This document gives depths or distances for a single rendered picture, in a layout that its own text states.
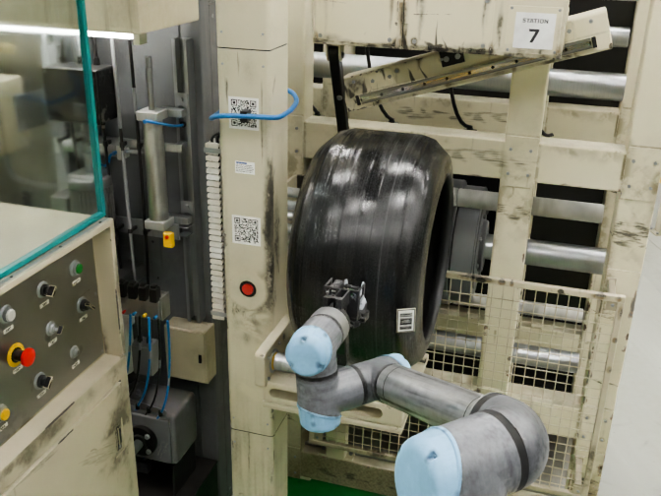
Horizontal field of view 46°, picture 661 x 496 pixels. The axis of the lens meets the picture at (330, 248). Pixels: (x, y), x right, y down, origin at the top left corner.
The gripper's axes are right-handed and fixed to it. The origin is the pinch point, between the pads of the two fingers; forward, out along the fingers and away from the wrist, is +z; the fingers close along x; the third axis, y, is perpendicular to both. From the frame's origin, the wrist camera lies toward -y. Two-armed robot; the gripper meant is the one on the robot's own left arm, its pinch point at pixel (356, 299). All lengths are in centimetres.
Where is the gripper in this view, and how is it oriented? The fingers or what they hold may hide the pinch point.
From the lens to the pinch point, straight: 162.7
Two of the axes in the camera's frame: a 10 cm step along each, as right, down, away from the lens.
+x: -9.6, -1.4, 2.5
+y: 0.6, -9.5, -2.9
